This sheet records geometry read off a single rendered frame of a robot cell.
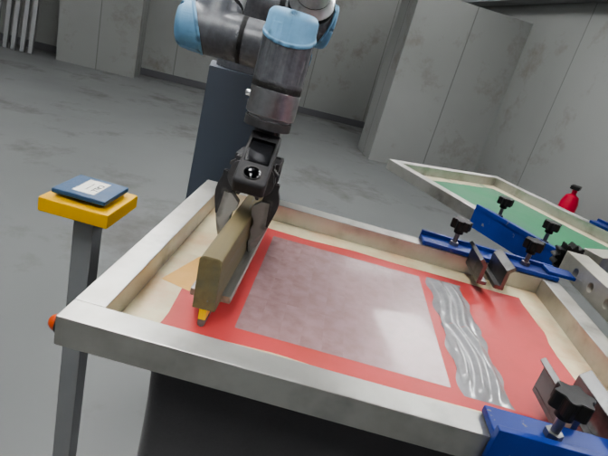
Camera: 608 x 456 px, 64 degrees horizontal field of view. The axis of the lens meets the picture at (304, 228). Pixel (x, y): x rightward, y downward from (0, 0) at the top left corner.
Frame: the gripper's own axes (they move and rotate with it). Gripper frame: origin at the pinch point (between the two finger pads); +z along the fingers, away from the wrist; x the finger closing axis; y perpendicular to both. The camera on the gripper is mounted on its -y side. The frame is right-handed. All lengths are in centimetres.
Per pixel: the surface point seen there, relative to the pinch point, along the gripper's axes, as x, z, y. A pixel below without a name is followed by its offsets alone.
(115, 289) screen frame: 10.3, 2.0, -20.2
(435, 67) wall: -122, -61, 614
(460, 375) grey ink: -36.5, 4.5, -12.3
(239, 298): -3.5, 5.1, -8.0
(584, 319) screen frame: -63, 0, 11
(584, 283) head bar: -69, -3, 24
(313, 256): -13.2, 4.2, 13.8
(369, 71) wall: -52, -34, 881
